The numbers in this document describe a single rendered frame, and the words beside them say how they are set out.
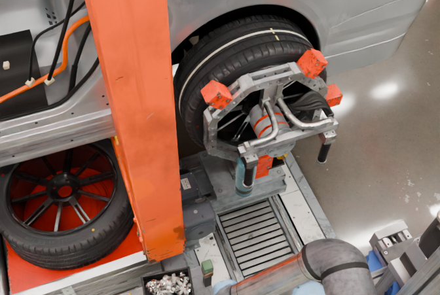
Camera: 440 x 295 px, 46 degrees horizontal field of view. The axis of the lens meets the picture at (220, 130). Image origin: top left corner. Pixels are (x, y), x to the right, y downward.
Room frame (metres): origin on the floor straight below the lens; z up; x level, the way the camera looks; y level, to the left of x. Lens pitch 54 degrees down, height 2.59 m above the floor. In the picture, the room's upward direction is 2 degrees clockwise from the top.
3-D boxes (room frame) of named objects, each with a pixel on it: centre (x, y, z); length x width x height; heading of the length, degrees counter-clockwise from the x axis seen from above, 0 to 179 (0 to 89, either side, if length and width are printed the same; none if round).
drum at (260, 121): (1.30, -0.22, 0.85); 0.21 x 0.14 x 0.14; 23
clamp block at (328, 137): (1.24, -0.43, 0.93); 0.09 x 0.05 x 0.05; 23
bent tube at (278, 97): (1.29, -0.33, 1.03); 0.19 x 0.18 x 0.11; 23
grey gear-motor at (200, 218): (1.25, 0.15, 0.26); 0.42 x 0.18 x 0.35; 23
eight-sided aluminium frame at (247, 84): (1.36, -0.19, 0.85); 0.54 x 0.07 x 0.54; 113
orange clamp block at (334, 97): (1.49, -0.48, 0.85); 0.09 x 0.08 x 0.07; 113
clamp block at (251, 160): (1.11, -0.11, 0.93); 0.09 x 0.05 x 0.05; 23
